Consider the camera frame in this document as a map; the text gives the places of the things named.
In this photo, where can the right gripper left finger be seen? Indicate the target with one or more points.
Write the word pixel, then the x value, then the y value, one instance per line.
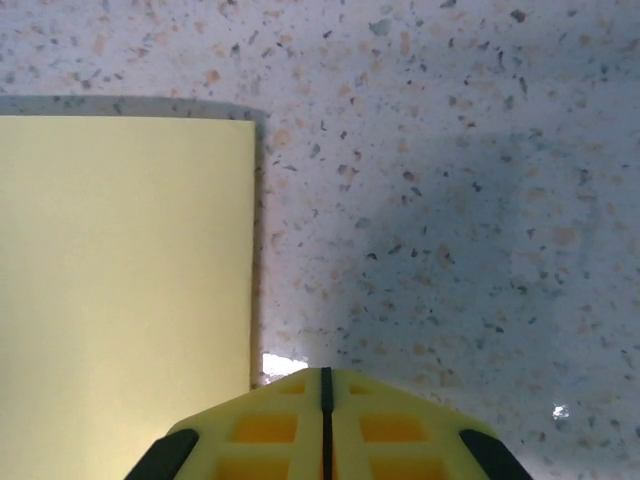
pixel 260 430

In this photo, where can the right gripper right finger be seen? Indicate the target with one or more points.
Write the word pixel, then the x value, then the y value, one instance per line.
pixel 395 430

